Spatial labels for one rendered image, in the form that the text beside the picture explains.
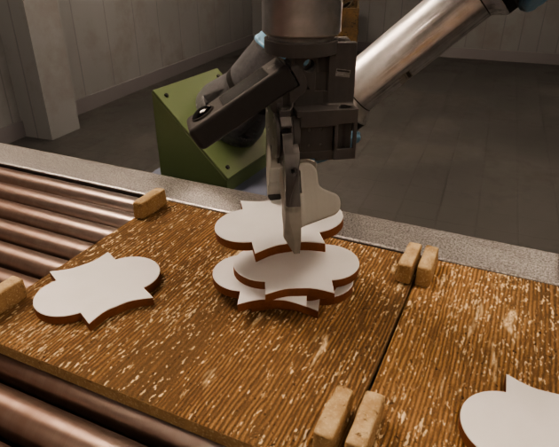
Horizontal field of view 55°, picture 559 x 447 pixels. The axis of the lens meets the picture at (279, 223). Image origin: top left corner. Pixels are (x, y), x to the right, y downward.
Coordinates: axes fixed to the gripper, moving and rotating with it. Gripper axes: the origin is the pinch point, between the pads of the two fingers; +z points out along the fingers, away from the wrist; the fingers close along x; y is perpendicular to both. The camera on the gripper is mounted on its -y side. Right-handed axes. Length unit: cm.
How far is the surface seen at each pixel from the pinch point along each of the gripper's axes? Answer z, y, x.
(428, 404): 8.0, 9.5, -21.1
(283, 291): 4.9, -0.7, -6.1
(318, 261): 4.6, 4.4, -1.5
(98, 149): 101, -70, 316
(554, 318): 8.0, 28.0, -12.2
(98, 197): 10.1, -24.9, 33.2
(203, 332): 8.0, -9.5, -7.5
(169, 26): 52, -15, 537
